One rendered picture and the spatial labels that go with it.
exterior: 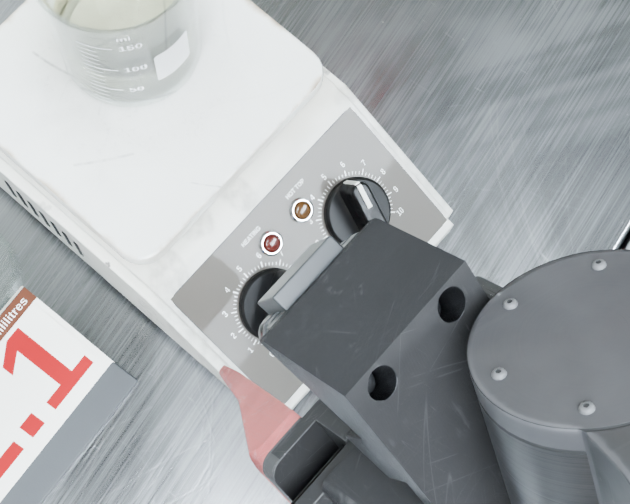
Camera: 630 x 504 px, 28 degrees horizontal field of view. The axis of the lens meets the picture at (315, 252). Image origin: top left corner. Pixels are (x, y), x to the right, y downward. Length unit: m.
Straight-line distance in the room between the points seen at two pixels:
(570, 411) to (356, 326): 0.06
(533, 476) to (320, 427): 0.12
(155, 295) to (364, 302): 0.24
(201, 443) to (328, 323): 0.29
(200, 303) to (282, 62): 0.11
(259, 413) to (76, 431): 0.20
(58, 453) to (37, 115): 0.16
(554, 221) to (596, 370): 0.35
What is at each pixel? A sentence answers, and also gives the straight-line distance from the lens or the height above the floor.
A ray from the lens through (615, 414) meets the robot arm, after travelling 0.26.
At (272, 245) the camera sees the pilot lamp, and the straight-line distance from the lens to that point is 0.54.
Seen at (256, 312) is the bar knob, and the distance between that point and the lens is 0.54.
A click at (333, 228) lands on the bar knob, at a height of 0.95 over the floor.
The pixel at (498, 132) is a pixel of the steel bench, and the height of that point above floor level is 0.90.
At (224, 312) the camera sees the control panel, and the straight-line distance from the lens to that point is 0.54.
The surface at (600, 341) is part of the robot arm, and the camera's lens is 0.28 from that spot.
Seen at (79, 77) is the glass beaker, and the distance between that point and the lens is 0.52.
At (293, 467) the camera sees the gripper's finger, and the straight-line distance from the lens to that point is 0.39.
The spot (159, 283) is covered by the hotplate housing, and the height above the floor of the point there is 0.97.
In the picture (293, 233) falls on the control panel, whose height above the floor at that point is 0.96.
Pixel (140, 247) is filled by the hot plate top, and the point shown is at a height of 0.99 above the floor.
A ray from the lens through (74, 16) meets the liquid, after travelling 0.52.
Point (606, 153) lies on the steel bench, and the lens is 0.64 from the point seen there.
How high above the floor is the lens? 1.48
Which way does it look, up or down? 75 degrees down
